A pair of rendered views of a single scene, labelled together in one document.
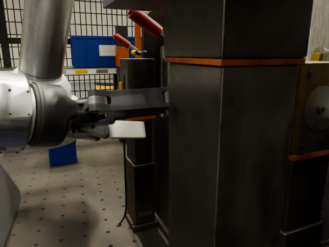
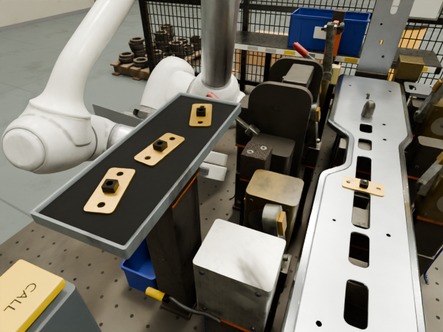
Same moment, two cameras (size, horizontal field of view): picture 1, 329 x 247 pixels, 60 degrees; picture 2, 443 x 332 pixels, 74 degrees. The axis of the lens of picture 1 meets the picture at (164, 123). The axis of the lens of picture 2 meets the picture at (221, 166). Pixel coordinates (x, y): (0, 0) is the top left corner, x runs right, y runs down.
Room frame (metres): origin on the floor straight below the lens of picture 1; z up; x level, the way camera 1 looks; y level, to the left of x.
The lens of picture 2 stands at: (0.06, -0.39, 1.43)
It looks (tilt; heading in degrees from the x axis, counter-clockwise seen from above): 38 degrees down; 46
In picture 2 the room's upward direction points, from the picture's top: straight up
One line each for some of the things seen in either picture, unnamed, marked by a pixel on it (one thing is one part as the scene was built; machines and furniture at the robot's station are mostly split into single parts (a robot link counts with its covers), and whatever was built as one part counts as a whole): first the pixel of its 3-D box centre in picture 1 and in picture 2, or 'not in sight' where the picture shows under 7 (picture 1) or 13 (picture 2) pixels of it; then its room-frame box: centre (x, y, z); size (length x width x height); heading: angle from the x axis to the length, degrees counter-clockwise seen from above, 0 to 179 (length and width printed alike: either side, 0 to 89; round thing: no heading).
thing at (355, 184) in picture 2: not in sight; (363, 184); (0.60, -0.27, 1.01); 0.08 x 0.04 x 0.01; 113
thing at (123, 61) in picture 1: (132, 147); (242, 159); (0.60, 0.07, 0.89); 0.09 x 0.08 x 0.38; 113
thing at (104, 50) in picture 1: (105, 51); (327, 29); (1.35, 0.27, 1.10); 0.30 x 0.17 x 0.13; 111
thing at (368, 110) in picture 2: not in sight; (368, 110); (0.91, -0.14, 1.02); 0.03 x 0.03 x 0.07
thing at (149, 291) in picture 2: not in sight; (182, 305); (0.16, -0.20, 1.00); 0.12 x 0.01 x 0.01; 113
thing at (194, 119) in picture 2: not in sight; (201, 112); (0.37, -0.02, 1.17); 0.08 x 0.04 x 0.01; 46
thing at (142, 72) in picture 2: not in sight; (162, 49); (2.31, 3.05, 0.22); 1.21 x 0.84 x 0.44; 15
